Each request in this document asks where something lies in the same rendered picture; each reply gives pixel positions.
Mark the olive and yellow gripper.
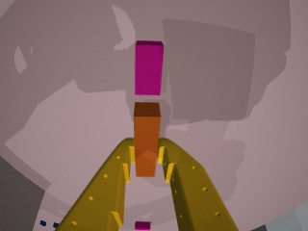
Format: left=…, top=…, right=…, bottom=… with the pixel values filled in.
left=55, top=138, right=239, bottom=231

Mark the orange rod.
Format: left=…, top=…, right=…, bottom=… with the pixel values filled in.
left=134, top=102, right=161, bottom=177

